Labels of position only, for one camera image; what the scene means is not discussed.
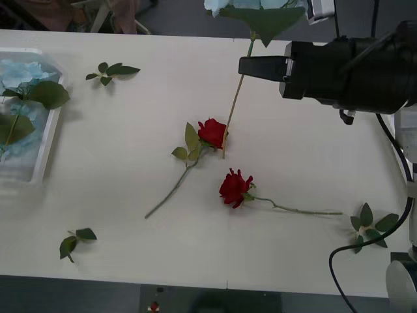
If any black cable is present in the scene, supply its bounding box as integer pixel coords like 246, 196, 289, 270
328, 112, 416, 313

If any white chair frame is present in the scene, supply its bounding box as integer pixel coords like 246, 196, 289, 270
70, 0, 152, 35

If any loose twig with long leaves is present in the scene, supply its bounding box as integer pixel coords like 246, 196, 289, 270
85, 61, 141, 87

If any shallow white box with flowers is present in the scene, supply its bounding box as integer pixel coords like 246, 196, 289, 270
0, 48, 65, 185

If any loose twig with five leaves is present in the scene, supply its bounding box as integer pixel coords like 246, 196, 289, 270
350, 201, 400, 254

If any pale blue flower dark leaf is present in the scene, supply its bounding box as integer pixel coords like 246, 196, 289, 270
204, 0, 309, 160

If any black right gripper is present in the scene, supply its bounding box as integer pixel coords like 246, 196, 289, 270
238, 40, 327, 106

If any red rose with three leaves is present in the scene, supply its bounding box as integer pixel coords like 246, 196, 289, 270
144, 117, 229, 219

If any red rose with bare stem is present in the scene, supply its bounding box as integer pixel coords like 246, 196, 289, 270
218, 168, 343, 216

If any loose twig with two leaves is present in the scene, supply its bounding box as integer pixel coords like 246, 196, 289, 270
59, 227, 98, 263

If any pale grey right wrist camera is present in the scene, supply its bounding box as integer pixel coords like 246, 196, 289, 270
306, 0, 336, 25

